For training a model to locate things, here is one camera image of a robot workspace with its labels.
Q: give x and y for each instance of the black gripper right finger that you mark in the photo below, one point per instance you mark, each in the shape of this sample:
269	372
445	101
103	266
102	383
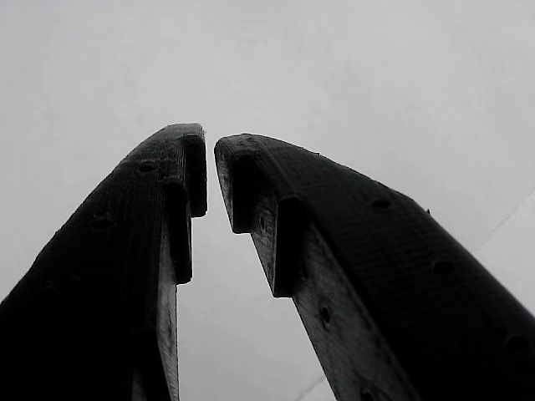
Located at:
397	292

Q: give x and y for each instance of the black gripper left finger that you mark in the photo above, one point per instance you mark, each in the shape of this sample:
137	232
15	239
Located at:
104	271

